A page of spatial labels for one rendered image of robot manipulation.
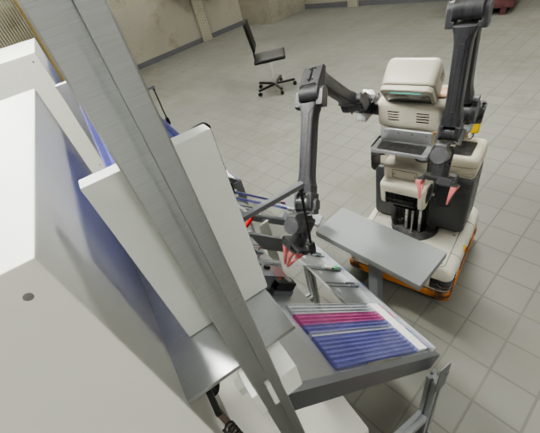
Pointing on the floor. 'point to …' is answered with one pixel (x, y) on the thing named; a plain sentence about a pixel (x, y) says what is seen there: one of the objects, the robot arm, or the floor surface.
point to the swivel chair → (266, 59)
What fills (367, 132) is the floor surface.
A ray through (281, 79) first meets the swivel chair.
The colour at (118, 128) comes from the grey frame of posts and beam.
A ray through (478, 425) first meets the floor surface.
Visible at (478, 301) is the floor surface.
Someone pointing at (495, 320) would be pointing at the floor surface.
